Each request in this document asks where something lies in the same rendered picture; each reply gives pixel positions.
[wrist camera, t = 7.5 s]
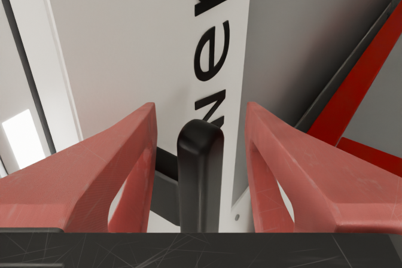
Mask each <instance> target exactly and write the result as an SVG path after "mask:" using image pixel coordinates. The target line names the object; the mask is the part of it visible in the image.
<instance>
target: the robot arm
mask: <svg viewBox="0 0 402 268"><path fill-rule="evenodd" d="M245 149H246V165H247V173H248V183H249V191H250V196H251V205H252V213H253V218H254V227H255V233H147V227H148V219H149V214H150V206H151V197H152V192H153V184H154V174H155V165H156V150H157V119H156V106H155V103H154V102H147V103H145V104H144V105H143V106H141V107H139V108H138V109H136V110H135V111H134V112H132V113H131V114H129V115H128V116H126V117H125V118H123V119H122V120H120V121H119V122H118V123H116V124H115V125H113V126H111V127H110V128H108V129H106V130H104V131H102V132H100V133H97V134H95V135H93V136H91V137H89V138H87V139H85V140H83V141H80V142H78V143H76V144H74V145H71V146H70V147H68V148H65V149H63V150H61V151H59V152H57V153H54V154H52V155H50V156H48V157H46V158H44V159H42V160H39V161H37V162H35V163H33V164H31V165H29V166H26V167H24V168H22V169H20V170H18V171H16V172H13V173H11V174H9V175H7V176H5V177H3V178H1V179H0V268H402V178H401V177H399V176H397V175H394V174H393V173H390V172H388V171H386V170H384V169H382V168H380V167H377V166H375V165H373V164H371V163H369V162H367V161H365V160H362V159H360V158H358V157H355V156H353V155H352V154H349V153H347V152H345V151H343V150H340V149H338V148H336V147H334V146H332V145H330V144H328V143H326V142H323V141H321V140H319V139H316V138H314V137H313V136H310V135H308V134H306V133H304V132H301V131H299V130H297V129H295V128H293V127H292V126H290V125H289V124H287V123H286V122H284V121H282V120H281V119H280V118H278V117H277V116H275V115H274V114H272V113H271V112H269V111H268V110H266V109H265V108H263V107H262V106H261V105H259V104H258V103H256V102H248V103H247V106H246V119H245ZM277 181H278V182H277ZM278 183H279V185H280V186H281V187H282V189H283V191H284V193H285V194H286V195H287V198H288V199H289V200H290V202H291V205H292V207H293V212H294V221H293V219H292V218H291V215H290V213H289V212H288V209H287V207H286V206H285V203H284V200H283V198H282V196H281V192H280V189H279V185H278ZM123 184H124V187H123V190H122V193H121V196H120V199H119V201H118V203H117V206H116V208H115V210H114V212H113V214H112V216H111V218H110V220H109V222H108V215H109V209H110V206H111V203H112V201H113V200H114V198H115V196H116V195H117V193H118V192H119V190H120V189H121V187H122V185H123Z"/></svg>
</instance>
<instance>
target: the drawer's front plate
mask: <svg viewBox="0 0 402 268"><path fill-rule="evenodd" d="M10 3H11V7H12V9H13V13H14V16H15V19H16V22H17V26H18V29H19V32H20V36H21V38H22V42H23V45H24V48H25V52H26V55H27V58H28V61H29V65H30V67H31V71H32V75H33V78H34V81H35V84H36V87H37V91H38V94H39V98H40V100H41V103H42V107H43V110H44V114H45V117H46V119H47V123H48V126H49V129H50V133H51V136H52V139H53V142H54V146H55V149H56V152H59V151H61V150H63V149H65V148H68V147H70V146H71V145H74V144H76V143H78V142H80V141H83V140H85V139H87V138H89V137H91V136H93V135H95V134H97V133H100V132H102V131H104V130H106V129H108V128H110V127H111V126H113V125H115V124H116V123H118V122H119V121H120V120H122V119H123V118H125V117H126V116H128V115H129V114H131V113H132V112H134V111H135V110H136V109H138V108H139V107H141V106H143V105H144V104H145V103H147V102H154V103H155V106H156V119H157V147H159V148H161V149H163V150H165V151H167V152H170V153H172V154H174V155H176V156H177V146H176V143H177V139H178V135H179V133H180V131H181V129H182V128H183V127H184V125H185V124H186V123H188V122H189V121H190V120H193V119H200V120H202V119H203V118H204V117H205V115H206V114H207V113H208V112H209V110H210V109H211V108H212V107H213V106H214V104H215V103H216V101H215V102H213V103H211V104H209V105H207V106H204V107H203V108H200V109H198V110H195V102H197V101H199V100H201V99H203V98H206V97H208V96H210V95H213V94H215V93H218V92H220V91H222V90H224V89H226V98H225V99H224V100H223V102H222V103H221V104H220V106H219V107H218V108H217V109H216V111H215V112H214V113H213V114H212V115H211V117H210V118H209V120H208V121H207V122H208V123H210V122H212V121H214V120H216V119H218V118H220V117H222V116H224V124H223V125H222V127H221V128H220V129H221V130H222V131H223V134H224V155H223V174H222V184H221V203H220V222H219V233H228V232H229V225H230V213H231V205H232V192H233V179H234V172H235V158H236V146H237V132H238V125H239V112H240V99H241V91H242V78H243V65H244V58H245V44H246V32H247V24H248V11H249V0H226V1H224V2H222V3H220V4H219V5H217V6H215V7H213V8H211V9H210V10H208V11H205V12H204V13H202V14H200V15H198V16H196V17H195V16H194V5H196V4H198V3H200V1H199V0H10ZM227 20H228V21H229V27H230V42H229V50H228V53H227V57H226V59H225V62H224V64H223V66H222V68H221V69H220V71H219V72H218V73H217V74H216V75H215V76H214V77H213V78H211V79H210V80H208V81H200V80H198V79H197V77H196V75H195V73H194V55H195V51H196V47H197V45H198V43H199V41H200V39H201V37H202V36H203V34H204V33H205V32H206V31H207V30H208V29H210V28H211V27H213V26H215V53H214V66H215V65H216V64H217V63H218V61H219V60H220V58H221V55H222V53H223V49H224V27H223V23H224V22H225V21H227ZM147 233H180V227H179V226H175V225H174V224H172V223H170V222H169V221H167V220H165V219H164V218H162V217H160V216H159V215H157V214H155V213H154V212H152V211H150V214H149V219H148V227H147Z"/></svg>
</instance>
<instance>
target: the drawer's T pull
mask: <svg viewBox="0 0 402 268"><path fill-rule="evenodd" d="M176 146H177V156H176V155H174V154H172V153H170V152H167V151H165V150H163V149H161V148H159V147H157V150H156V165H155V174H154V184H153V192H152V197H151V206H150V211H152V212H154V213H155V214H157V215H159V216H160V217H162V218H164V219H165V220H167V221H169V222H170V223H172V224H174V225H175V226H179V227H180V232H181V233H219V222H220V203H221V184H222V174H223V155H224V134H223V131H222V130H221V129H220V128H219V127H218V126H216V125H214V124H211V123H208V122H207V121H204V120H200V119H193V120H190V121H189V122H188V123H186V124H185V125H184V127H183V128H182V129H181V131H180V133H179V135H178V139H177V143H176Z"/></svg>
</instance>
